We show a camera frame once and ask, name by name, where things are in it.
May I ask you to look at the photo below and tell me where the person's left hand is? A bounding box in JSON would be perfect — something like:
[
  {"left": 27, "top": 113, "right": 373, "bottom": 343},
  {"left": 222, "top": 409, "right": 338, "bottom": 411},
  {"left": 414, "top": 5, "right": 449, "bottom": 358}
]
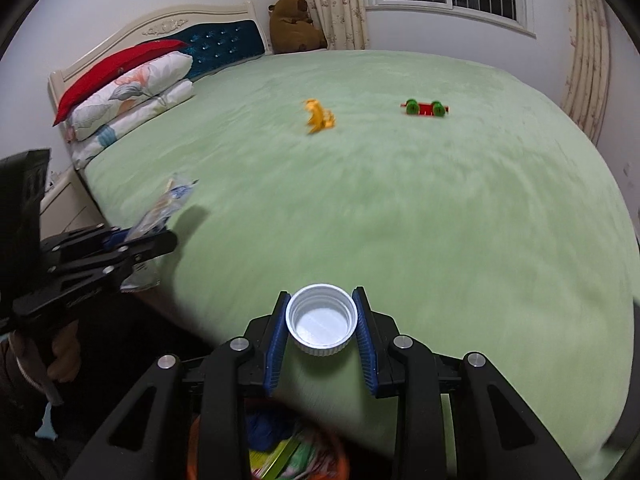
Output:
[{"left": 9, "top": 322, "right": 80, "bottom": 406}]

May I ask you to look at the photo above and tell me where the brown teddy bear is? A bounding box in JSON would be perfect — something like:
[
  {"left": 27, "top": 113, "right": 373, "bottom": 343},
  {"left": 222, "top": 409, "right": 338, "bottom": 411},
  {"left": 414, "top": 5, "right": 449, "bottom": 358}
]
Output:
[{"left": 269, "top": 0, "right": 328, "bottom": 54}]

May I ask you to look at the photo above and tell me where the cream and teal headboard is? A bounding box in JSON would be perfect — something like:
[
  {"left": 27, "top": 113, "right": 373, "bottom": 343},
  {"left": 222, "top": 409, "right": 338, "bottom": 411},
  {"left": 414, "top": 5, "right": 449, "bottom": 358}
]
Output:
[{"left": 48, "top": 1, "right": 272, "bottom": 105}]

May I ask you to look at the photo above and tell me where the white nightstand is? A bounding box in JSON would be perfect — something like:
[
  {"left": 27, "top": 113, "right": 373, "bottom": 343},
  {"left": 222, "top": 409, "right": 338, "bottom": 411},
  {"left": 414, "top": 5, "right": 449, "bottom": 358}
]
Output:
[{"left": 39, "top": 167, "right": 104, "bottom": 240}]

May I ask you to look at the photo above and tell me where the green bed blanket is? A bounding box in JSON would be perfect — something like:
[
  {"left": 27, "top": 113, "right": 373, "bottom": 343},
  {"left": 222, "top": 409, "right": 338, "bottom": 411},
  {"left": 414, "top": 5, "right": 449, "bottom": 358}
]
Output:
[{"left": 84, "top": 51, "right": 639, "bottom": 479}]

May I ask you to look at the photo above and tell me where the lower white floral pillow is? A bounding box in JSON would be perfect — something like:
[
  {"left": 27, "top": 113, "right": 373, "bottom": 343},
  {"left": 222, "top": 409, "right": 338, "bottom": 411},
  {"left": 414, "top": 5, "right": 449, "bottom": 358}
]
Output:
[{"left": 72, "top": 79, "right": 194, "bottom": 170}]

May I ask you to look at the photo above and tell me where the orange trash bin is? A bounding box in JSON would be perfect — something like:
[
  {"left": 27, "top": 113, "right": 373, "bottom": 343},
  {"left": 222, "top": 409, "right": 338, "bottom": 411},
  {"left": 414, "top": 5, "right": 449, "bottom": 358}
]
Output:
[{"left": 186, "top": 410, "right": 350, "bottom": 480}]

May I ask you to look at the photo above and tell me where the yellow toy figure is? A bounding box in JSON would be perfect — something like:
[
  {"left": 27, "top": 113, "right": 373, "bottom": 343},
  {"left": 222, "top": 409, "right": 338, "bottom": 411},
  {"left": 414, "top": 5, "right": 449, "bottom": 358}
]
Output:
[{"left": 304, "top": 99, "right": 336, "bottom": 134}]

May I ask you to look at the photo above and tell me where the red green toy car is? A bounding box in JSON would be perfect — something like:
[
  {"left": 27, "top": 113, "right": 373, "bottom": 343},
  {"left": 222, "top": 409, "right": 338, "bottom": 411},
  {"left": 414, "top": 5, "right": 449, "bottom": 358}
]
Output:
[{"left": 400, "top": 99, "right": 449, "bottom": 117}]

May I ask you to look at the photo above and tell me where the red pillow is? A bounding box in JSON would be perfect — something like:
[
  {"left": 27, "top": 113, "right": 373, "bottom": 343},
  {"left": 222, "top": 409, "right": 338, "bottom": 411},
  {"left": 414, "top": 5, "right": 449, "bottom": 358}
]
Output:
[{"left": 53, "top": 39, "right": 188, "bottom": 126}]

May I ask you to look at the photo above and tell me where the blue cloth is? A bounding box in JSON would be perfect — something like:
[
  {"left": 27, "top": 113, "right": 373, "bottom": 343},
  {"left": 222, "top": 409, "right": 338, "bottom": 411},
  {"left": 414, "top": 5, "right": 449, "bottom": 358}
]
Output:
[{"left": 245, "top": 415, "right": 279, "bottom": 452}]

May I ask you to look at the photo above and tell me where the clear biscuit wrapper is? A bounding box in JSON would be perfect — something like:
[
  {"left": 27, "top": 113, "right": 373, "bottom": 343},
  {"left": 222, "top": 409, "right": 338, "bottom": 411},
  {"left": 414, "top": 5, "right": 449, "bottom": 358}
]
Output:
[{"left": 120, "top": 174, "right": 198, "bottom": 292}]

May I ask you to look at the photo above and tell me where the right floral curtain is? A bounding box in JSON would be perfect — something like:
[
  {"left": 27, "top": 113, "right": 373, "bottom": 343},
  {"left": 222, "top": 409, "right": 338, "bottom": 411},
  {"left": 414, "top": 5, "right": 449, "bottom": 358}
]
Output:
[{"left": 561, "top": 0, "right": 611, "bottom": 145}]

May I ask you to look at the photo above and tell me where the white bottle cap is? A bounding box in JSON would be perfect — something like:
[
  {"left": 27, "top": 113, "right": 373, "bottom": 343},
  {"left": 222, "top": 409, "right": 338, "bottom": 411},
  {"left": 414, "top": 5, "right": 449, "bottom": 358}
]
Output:
[{"left": 285, "top": 284, "right": 359, "bottom": 358}]

